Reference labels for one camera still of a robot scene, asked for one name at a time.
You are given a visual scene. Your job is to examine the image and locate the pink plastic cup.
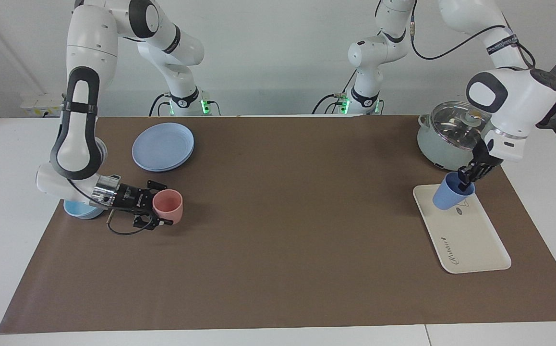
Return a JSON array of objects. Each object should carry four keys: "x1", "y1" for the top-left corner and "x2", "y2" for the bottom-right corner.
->
[{"x1": 152, "y1": 189, "x2": 183, "y2": 225}]

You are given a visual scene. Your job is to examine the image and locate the blue plastic cup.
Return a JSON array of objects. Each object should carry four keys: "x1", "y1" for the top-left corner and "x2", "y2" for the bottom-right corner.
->
[{"x1": 433, "y1": 173, "x2": 476, "y2": 211}]

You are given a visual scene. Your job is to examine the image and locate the cream tray with bear print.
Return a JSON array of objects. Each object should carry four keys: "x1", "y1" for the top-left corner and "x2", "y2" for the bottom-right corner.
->
[{"x1": 412, "y1": 183, "x2": 512, "y2": 274}]

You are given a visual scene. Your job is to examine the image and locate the blue plastic plate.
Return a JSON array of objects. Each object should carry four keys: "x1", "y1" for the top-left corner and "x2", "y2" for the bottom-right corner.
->
[
  {"x1": 136, "y1": 144, "x2": 195, "y2": 173},
  {"x1": 132, "y1": 123, "x2": 195, "y2": 171}
]

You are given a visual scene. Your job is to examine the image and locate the pale green cooking pot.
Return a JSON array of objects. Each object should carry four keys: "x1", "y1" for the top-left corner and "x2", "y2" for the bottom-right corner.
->
[{"x1": 417, "y1": 113, "x2": 497, "y2": 172}]

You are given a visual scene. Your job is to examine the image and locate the glass pot lid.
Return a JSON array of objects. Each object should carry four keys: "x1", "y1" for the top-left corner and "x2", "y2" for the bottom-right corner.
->
[{"x1": 429, "y1": 101, "x2": 493, "y2": 151}]

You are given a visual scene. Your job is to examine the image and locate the light blue bowl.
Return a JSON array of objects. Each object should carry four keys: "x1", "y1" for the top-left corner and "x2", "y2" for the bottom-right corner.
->
[{"x1": 63, "y1": 198, "x2": 107, "y2": 220}]

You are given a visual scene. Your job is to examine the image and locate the brown table mat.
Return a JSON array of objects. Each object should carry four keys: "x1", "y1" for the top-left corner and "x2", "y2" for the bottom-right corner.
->
[{"x1": 0, "y1": 115, "x2": 556, "y2": 334}]

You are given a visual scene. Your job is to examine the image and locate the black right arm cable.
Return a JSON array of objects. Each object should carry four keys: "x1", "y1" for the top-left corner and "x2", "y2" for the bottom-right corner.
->
[{"x1": 67, "y1": 178, "x2": 156, "y2": 236}]

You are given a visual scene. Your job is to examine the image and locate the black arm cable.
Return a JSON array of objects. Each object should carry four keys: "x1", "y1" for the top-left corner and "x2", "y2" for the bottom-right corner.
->
[
  {"x1": 67, "y1": 178, "x2": 156, "y2": 236},
  {"x1": 409, "y1": 14, "x2": 537, "y2": 69}
]

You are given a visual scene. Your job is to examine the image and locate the black right base cable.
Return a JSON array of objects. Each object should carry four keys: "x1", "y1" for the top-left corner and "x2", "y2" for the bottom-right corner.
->
[{"x1": 150, "y1": 93, "x2": 172, "y2": 117}]

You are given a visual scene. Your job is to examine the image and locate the black base cable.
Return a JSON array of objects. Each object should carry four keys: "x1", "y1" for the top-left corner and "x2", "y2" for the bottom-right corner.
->
[
  {"x1": 150, "y1": 93, "x2": 172, "y2": 117},
  {"x1": 312, "y1": 72, "x2": 358, "y2": 115}
]

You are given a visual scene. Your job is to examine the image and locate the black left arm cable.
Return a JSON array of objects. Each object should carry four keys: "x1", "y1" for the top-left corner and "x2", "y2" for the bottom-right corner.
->
[{"x1": 409, "y1": 14, "x2": 537, "y2": 69}]

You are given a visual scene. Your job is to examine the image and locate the black left base cable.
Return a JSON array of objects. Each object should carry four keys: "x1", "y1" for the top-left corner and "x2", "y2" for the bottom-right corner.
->
[{"x1": 312, "y1": 72, "x2": 358, "y2": 115}]

